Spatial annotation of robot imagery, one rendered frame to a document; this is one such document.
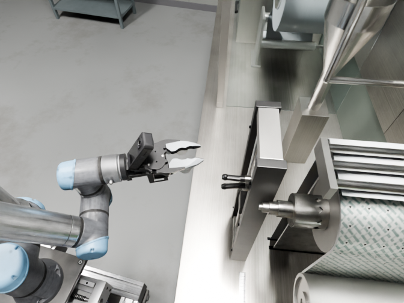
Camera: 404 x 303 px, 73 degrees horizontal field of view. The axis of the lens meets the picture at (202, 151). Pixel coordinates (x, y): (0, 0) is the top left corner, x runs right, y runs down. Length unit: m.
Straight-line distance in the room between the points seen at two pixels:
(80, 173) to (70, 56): 2.88
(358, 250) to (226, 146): 0.75
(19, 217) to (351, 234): 0.63
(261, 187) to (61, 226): 0.46
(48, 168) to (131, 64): 1.42
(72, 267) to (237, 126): 0.84
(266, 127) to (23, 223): 0.53
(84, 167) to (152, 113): 1.91
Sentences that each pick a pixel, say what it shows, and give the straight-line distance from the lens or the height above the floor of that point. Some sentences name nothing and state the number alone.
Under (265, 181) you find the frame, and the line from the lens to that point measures 0.50.
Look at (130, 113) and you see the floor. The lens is 2.64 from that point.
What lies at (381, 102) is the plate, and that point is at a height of 1.18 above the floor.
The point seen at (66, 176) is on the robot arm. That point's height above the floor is 1.25.
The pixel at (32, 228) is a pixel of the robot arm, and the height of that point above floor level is 1.25.
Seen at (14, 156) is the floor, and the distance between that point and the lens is 2.72.
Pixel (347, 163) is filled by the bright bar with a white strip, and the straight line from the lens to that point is 0.49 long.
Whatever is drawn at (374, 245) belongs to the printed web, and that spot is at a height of 1.37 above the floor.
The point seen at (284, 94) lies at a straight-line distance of 1.29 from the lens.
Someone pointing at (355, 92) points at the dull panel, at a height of 1.07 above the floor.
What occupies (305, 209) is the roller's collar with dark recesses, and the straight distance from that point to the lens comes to 0.53.
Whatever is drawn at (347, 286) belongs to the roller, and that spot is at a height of 1.23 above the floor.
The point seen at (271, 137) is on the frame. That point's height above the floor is 1.44.
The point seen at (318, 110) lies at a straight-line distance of 1.00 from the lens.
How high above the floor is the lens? 1.82
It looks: 53 degrees down
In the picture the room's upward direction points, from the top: straight up
